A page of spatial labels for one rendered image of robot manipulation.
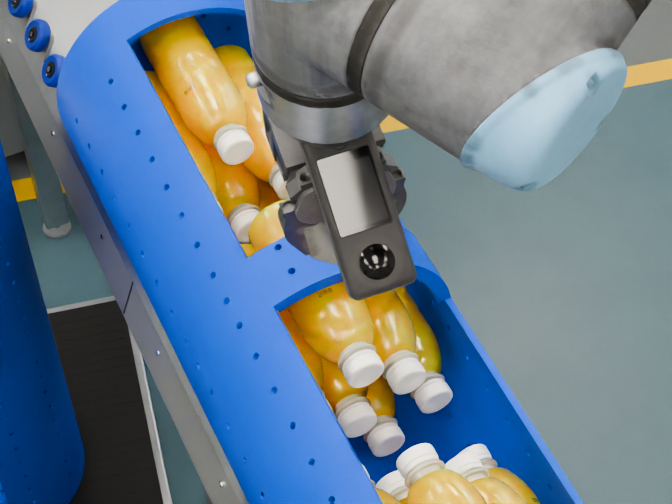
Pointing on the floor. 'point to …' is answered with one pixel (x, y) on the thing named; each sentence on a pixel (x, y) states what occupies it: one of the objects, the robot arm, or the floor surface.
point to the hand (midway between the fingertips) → (346, 260)
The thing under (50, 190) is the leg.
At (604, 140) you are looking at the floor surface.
